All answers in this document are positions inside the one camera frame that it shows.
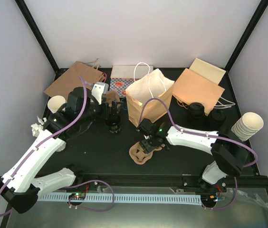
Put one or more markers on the left black frame post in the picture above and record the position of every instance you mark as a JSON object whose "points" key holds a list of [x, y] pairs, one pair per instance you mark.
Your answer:
{"points": [[36, 32]]}

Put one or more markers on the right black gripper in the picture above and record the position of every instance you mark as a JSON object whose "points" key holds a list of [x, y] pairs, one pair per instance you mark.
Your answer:
{"points": [[147, 147]]}

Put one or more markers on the tan flat paper bag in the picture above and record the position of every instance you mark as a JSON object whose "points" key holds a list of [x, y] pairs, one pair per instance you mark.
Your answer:
{"points": [[207, 70]]}

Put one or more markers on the black lid stack right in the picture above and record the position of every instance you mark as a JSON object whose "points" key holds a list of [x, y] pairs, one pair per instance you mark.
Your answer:
{"points": [[216, 119]]}

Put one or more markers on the single pulp cup carrier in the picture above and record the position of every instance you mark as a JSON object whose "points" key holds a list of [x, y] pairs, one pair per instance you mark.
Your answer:
{"points": [[138, 155]]}

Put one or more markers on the right black frame post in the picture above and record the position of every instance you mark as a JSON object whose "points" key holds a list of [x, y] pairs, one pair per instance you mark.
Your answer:
{"points": [[262, 6]]}

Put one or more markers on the left stack of paper cups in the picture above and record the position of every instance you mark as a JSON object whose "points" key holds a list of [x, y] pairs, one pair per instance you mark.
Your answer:
{"points": [[55, 103]]}

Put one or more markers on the bundle of wrapped straws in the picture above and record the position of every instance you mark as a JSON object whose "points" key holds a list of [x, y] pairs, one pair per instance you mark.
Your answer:
{"points": [[36, 128]]}

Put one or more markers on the right stack of paper cups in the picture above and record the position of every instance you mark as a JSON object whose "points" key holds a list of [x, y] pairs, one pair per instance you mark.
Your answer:
{"points": [[247, 126]]}

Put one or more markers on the black frame post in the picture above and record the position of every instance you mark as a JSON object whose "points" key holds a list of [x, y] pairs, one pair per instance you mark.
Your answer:
{"points": [[36, 32], [262, 6]]}

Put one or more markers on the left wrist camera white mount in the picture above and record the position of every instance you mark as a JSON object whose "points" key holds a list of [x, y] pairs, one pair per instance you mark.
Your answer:
{"points": [[99, 89]]}

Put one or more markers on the black lid stack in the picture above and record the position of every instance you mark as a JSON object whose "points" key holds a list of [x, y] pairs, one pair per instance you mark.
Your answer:
{"points": [[216, 119], [196, 115]]}

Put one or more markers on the brown flat paper bag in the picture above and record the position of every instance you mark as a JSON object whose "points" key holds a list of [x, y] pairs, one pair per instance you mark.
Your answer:
{"points": [[70, 79]]}

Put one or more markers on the blue slotted cable duct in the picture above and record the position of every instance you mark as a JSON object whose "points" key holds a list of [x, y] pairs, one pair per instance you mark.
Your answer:
{"points": [[122, 198]]}

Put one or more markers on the stack of pulp cup carriers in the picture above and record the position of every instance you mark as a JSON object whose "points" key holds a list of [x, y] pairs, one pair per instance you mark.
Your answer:
{"points": [[111, 96]]}

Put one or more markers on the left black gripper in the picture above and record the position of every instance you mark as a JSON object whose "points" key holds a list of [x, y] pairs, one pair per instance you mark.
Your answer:
{"points": [[105, 113]]}

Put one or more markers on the black lid stack left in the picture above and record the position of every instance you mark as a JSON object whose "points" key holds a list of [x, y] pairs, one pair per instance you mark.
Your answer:
{"points": [[196, 115]]}

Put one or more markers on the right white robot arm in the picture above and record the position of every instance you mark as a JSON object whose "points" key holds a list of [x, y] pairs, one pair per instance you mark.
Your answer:
{"points": [[229, 157]]}

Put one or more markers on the orange kraft paper bag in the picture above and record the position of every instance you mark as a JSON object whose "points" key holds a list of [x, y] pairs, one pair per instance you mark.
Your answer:
{"points": [[148, 97]]}

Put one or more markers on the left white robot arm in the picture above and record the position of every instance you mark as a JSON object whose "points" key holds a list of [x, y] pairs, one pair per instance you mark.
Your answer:
{"points": [[19, 186]]}

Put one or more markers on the stack of paper cups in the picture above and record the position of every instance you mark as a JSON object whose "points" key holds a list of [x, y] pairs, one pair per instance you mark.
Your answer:
{"points": [[247, 126], [55, 103]]}

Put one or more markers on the checkered printed paper bag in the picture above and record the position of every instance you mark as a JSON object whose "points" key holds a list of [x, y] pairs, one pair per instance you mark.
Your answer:
{"points": [[123, 75]]}

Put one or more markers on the orange flat bag right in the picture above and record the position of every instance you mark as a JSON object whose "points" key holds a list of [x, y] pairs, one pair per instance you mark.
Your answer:
{"points": [[193, 88]]}

